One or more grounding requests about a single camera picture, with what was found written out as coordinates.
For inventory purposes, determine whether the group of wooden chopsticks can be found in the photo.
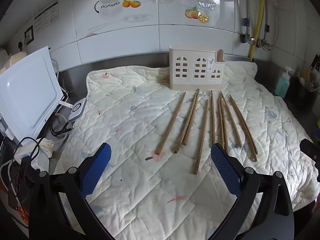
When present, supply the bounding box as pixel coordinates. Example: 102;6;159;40
155;89;258;175

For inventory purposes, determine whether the metal valve with red knob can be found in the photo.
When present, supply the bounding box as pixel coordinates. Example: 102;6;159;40
238;31;257;46

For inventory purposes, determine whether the white countertop appliance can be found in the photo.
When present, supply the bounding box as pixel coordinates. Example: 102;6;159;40
0;46;64;141

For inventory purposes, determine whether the wall notice sticker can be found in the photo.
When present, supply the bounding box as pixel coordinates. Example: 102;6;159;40
34;1;61;34

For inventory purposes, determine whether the metal water valve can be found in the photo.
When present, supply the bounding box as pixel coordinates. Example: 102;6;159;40
258;39;275;52

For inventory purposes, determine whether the dark utensil container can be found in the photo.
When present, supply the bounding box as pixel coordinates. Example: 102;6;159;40
291;67;320;111

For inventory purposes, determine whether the white power strip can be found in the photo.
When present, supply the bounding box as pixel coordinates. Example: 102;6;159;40
14;137;55;168

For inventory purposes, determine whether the braided metal hose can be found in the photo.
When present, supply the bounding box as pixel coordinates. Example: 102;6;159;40
243;0;251;38
263;1;270;43

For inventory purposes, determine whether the teal soap pump bottle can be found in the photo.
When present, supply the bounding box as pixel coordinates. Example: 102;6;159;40
274;66;295;98

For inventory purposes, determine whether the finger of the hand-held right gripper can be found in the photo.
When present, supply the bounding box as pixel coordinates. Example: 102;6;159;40
299;139;320;161

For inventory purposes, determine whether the quilted printed mat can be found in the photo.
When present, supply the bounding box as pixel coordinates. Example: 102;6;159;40
54;62;320;240

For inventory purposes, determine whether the yellow gas pipe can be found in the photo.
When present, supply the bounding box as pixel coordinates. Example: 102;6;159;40
248;0;268;58

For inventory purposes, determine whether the cream sponge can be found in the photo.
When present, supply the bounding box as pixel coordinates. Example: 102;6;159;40
0;47;27;68

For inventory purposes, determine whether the cream plastic chopstick holder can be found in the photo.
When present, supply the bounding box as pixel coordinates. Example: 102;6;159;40
168;46;225;91

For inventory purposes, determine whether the small white round-button device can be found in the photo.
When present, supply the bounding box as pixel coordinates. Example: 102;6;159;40
69;98;87;122

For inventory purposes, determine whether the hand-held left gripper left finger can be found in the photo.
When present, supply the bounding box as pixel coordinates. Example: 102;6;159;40
29;142;114;240

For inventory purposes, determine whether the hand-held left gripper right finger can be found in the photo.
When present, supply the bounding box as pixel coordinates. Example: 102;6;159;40
210;143;295;240

